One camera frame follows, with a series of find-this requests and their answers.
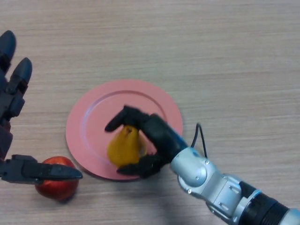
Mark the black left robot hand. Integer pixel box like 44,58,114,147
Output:
0,30,83,186

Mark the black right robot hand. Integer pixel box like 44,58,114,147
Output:
104,105,189,180

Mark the yellow pear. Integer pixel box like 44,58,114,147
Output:
106,124,148,168

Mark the pink round plate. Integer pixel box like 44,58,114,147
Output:
65,79,183,182

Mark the red apple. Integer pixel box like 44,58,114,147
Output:
34,156,79,203

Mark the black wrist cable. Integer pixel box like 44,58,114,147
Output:
190,123,209,158

